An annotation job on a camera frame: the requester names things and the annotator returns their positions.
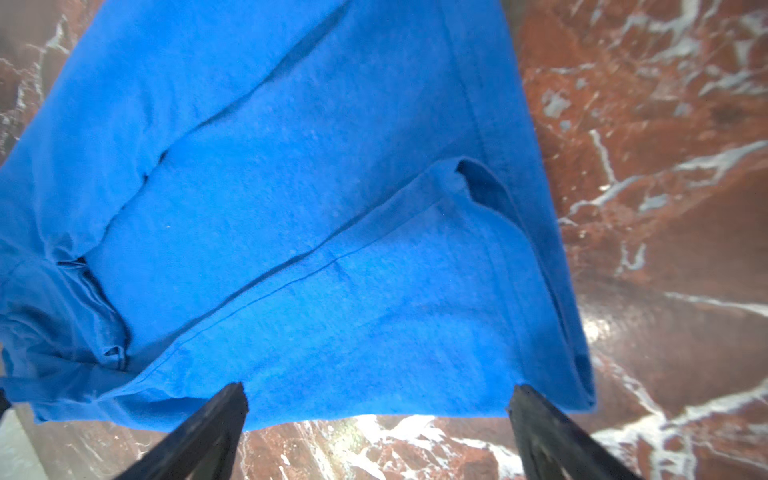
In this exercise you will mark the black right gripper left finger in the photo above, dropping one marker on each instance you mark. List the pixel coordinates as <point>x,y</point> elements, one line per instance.
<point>202,447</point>

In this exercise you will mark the blue t shirt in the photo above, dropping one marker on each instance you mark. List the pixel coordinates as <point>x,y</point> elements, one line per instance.
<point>339,205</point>

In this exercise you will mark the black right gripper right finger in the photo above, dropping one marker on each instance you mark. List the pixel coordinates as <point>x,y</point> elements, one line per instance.
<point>552,446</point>

